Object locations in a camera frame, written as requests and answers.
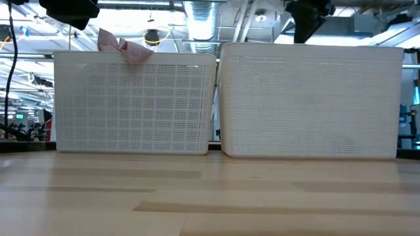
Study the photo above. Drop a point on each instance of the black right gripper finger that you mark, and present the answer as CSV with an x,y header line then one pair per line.
x,y
303,27

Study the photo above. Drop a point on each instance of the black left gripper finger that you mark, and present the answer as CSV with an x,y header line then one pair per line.
x,y
69,11

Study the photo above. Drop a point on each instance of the pink garment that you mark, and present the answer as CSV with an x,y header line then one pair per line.
x,y
134,52

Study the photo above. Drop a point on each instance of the white mesh basket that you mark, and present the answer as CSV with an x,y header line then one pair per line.
x,y
311,105
131,108

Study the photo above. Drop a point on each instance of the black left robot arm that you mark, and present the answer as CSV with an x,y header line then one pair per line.
x,y
19,2

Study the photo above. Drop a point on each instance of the green lit sign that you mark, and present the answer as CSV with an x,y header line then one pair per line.
x,y
19,116

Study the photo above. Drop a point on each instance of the person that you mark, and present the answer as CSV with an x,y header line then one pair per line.
x,y
48,126

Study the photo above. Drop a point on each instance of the blue machine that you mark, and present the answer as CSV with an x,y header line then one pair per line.
x,y
407,124

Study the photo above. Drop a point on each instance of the black ceiling-hung camera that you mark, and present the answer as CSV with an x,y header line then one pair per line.
x,y
152,37

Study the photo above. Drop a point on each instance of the silver ceiling duct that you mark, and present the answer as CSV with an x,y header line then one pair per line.
x,y
200,19

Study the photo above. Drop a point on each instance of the black aluminium table frame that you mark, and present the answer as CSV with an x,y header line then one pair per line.
x,y
26,147

